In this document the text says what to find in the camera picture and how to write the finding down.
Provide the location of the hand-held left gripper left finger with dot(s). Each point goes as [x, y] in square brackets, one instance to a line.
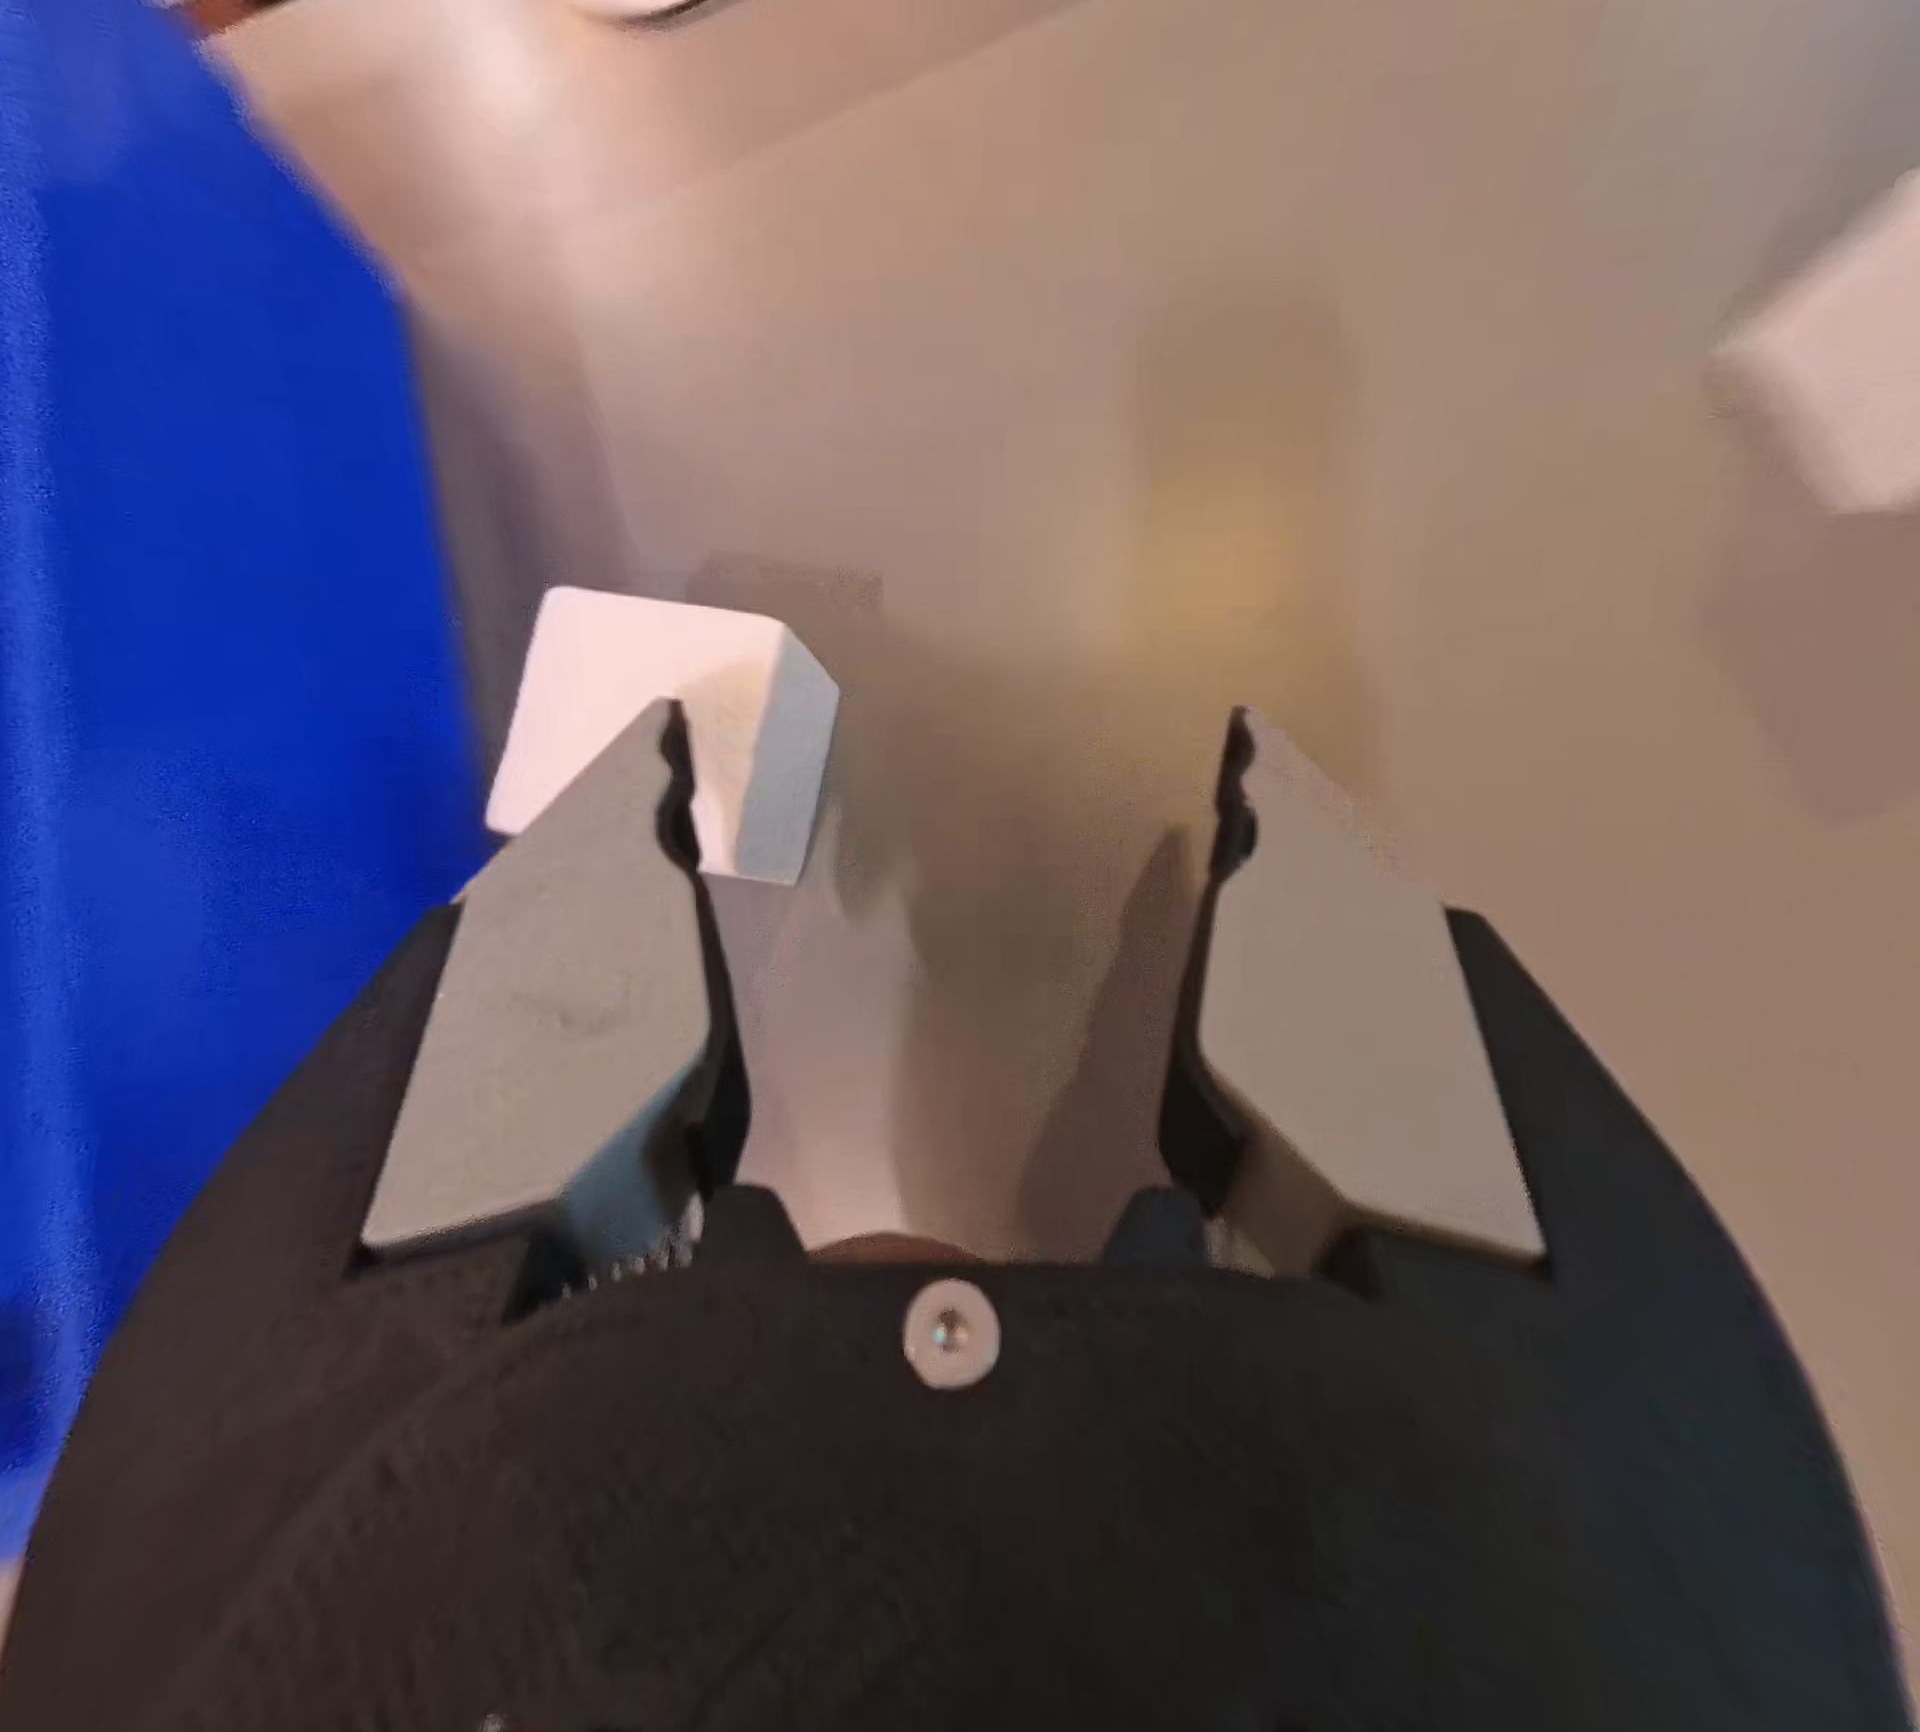
[554, 1027]

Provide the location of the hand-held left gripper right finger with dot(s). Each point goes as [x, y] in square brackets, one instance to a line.
[1351, 1042]

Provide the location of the white hard foam cube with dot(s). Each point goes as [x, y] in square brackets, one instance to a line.
[1844, 383]
[645, 652]

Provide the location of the large blue plastic bin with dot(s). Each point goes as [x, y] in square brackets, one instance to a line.
[195, 563]

